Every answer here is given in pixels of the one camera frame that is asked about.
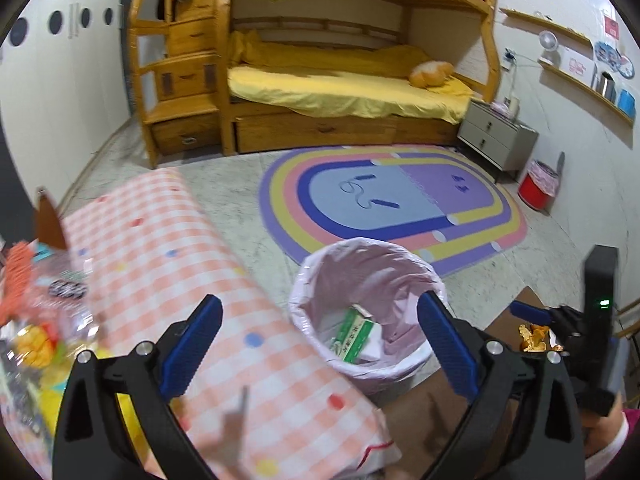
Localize clear plastic packaging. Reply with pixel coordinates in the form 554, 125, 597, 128
1, 244, 100, 442

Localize green cardboard box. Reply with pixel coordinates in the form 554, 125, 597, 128
330, 304, 374, 363

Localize yellow mesh net bag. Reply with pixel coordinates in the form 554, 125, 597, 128
38, 354, 150, 463

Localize orange mesh net bag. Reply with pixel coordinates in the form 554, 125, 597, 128
1, 240, 35, 325

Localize pink lined trash bin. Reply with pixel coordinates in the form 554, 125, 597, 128
288, 237, 448, 396

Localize right hand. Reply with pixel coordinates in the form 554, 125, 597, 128
580, 393, 626, 457

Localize orange peels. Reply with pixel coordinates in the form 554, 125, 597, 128
518, 323, 564, 353

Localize brown cardboard sheet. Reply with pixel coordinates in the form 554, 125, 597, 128
382, 288, 552, 479

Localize pink checkered tablecloth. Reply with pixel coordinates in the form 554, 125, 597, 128
0, 167, 403, 480

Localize red bucket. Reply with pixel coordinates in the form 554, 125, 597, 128
518, 159, 560, 211

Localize rainbow oval rug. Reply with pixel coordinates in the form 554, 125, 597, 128
258, 145, 527, 276

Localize brown paper disc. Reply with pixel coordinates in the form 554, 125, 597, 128
35, 188, 68, 250

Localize grey nightstand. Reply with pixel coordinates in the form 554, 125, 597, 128
458, 100, 538, 180

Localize white desk fan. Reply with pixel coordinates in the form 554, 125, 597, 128
538, 30, 561, 66

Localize orange plush pillow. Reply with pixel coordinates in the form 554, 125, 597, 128
409, 61, 454, 89

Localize white wardrobe with dots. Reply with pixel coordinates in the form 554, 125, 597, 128
1, 0, 130, 202

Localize yellow bed sheet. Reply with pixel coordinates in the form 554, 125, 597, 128
228, 29, 475, 125

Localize wooden stair drawers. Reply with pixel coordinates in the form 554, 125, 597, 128
128, 0, 235, 167

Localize wooden bunk bed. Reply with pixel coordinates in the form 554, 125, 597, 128
227, 0, 499, 154

